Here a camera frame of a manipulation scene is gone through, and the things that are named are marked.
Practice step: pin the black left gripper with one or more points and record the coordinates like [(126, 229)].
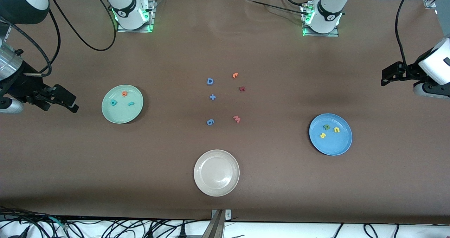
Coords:
[(410, 72)]

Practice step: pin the blue plus sign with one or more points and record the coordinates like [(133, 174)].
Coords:
[(212, 97)]

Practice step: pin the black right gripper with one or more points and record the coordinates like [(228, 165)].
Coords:
[(18, 82)]

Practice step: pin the green letter u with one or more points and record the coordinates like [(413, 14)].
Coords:
[(326, 128)]

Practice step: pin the blue number 6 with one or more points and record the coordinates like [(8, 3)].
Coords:
[(209, 123)]

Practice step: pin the blue plate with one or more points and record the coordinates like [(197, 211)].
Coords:
[(337, 145)]

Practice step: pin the pink letter w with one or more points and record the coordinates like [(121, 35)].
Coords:
[(237, 118)]

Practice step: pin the brown table cover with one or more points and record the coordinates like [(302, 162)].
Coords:
[(316, 181)]

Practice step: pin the light green plate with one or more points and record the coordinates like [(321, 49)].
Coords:
[(123, 115)]

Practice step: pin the beige plate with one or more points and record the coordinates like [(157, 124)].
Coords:
[(216, 173)]

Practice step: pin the blue letter D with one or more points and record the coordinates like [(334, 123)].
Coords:
[(208, 81)]

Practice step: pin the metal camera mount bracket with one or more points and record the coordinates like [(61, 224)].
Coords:
[(218, 224)]

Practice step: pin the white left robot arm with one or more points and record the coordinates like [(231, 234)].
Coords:
[(327, 9)]

